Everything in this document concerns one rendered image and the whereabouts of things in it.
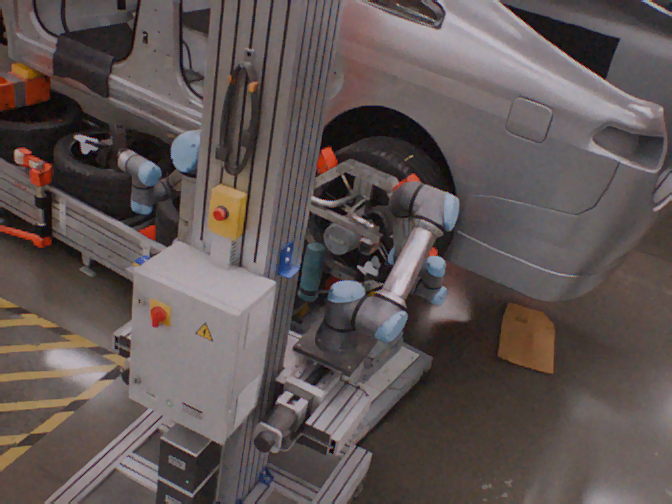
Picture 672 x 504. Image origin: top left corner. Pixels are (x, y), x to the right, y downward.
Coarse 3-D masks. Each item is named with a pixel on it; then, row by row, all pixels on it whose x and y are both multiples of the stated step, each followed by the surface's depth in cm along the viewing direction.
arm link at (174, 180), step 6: (174, 174) 273; (180, 174) 270; (162, 180) 277; (168, 180) 276; (174, 180) 273; (180, 180) 271; (168, 186) 276; (174, 186) 275; (180, 186) 274; (168, 192) 277; (174, 192) 278; (180, 192) 278; (168, 198) 279
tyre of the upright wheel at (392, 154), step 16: (352, 144) 342; (368, 144) 334; (384, 144) 334; (400, 144) 336; (368, 160) 328; (384, 160) 324; (400, 160) 324; (416, 160) 330; (432, 160) 336; (400, 176) 322; (432, 176) 331; (448, 192) 335; (448, 240) 342
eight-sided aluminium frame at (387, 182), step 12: (336, 168) 328; (348, 168) 324; (360, 168) 322; (372, 168) 324; (324, 180) 334; (372, 180) 320; (384, 180) 317; (396, 180) 320; (312, 192) 340; (312, 216) 350; (312, 228) 351; (312, 240) 349; (324, 264) 350; (336, 264) 352; (336, 276) 349; (348, 276) 345; (372, 288) 340
